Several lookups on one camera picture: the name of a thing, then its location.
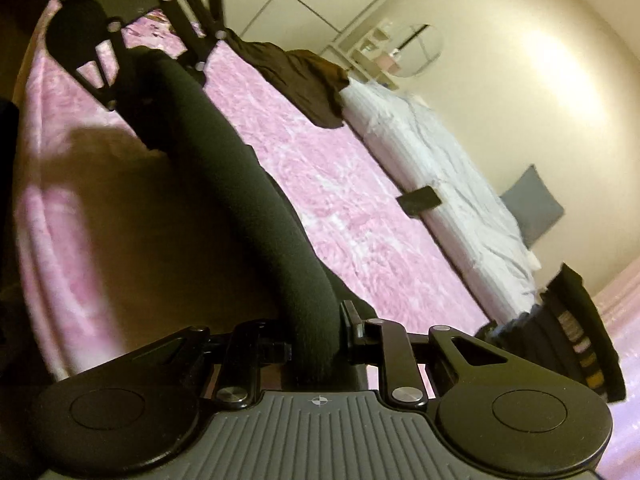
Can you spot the pink cloth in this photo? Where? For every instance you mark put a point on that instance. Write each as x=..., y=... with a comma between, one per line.
x=622, y=330

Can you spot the grey pillow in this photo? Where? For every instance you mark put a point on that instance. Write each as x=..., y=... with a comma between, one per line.
x=532, y=205

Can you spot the pink floral blanket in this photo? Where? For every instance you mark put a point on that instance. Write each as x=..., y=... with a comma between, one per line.
x=340, y=185

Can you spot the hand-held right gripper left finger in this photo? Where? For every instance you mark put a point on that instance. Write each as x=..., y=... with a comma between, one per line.
x=274, y=353

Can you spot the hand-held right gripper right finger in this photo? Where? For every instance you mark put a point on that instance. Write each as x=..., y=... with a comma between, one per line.
x=356, y=332

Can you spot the black phone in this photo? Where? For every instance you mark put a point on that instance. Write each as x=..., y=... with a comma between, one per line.
x=420, y=201

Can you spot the white dressing shelf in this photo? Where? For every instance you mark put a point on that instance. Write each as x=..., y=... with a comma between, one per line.
x=367, y=52

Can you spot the dark green garment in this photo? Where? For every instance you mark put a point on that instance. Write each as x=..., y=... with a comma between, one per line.
x=225, y=170

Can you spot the dark striped clothing pile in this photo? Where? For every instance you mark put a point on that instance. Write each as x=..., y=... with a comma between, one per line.
x=570, y=330

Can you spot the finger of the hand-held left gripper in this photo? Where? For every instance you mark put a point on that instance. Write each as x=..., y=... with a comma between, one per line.
x=189, y=27
x=104, y=82

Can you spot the white quilt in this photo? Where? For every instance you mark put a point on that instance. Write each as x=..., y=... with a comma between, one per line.
x=440, y=170

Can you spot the oval wall mirror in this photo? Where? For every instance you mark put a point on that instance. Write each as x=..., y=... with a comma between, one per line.
x=417, y=50

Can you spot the dark brown garment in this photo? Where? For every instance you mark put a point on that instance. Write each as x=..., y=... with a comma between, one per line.
x=300, y=80

